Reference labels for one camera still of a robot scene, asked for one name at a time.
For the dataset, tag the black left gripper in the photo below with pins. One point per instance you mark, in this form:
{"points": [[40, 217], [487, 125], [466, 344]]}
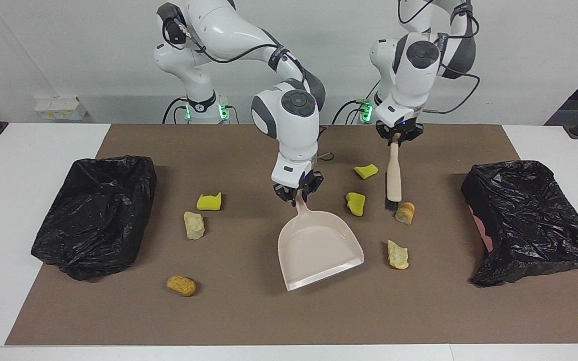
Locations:
{"points": [[399, 129]]}

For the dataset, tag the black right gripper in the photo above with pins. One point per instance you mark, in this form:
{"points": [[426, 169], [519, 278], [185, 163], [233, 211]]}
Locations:
{"points": [[309, 183]]}

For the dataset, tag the yellow sponge piece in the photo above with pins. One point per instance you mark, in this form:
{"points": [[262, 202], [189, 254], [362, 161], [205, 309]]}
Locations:
{"points": [[209, 201], [366, 171], [355, 204]]}

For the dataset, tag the beige plastic dustpan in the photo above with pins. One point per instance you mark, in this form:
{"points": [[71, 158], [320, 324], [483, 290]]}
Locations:
{"points": [[314, 245]]}

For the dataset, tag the striped orange croissant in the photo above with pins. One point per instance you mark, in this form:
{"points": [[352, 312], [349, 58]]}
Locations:
{"points": [[405, 213]]}

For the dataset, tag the pale bread chunk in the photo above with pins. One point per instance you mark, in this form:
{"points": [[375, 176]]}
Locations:
{"points": [[398, 254], [193, 225]]}

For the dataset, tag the brown fried nugget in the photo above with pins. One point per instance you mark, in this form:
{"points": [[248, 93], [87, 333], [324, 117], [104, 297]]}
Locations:
{"points": [[181, 286]]}

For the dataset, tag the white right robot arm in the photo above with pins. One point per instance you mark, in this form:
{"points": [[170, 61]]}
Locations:
{"points": [[219, 30]]}

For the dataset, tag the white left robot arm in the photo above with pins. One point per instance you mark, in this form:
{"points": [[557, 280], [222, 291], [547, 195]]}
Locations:
{"points": [[414, 75]]}

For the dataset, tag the pink plastic bin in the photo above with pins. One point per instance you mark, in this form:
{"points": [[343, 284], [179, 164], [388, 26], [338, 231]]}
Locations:
{"points": [[484, 233]]}

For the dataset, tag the black trash bag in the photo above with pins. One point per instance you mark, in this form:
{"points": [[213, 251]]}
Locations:
{"points": [[93, 215], [530, 215]]}

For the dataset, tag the brown table mat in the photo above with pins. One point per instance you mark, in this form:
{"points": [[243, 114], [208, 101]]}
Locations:
{"points": [[249, 311]]}

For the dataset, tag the white power strip box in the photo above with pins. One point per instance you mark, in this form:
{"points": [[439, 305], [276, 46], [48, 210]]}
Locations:
{"points": [[60, 108]]}

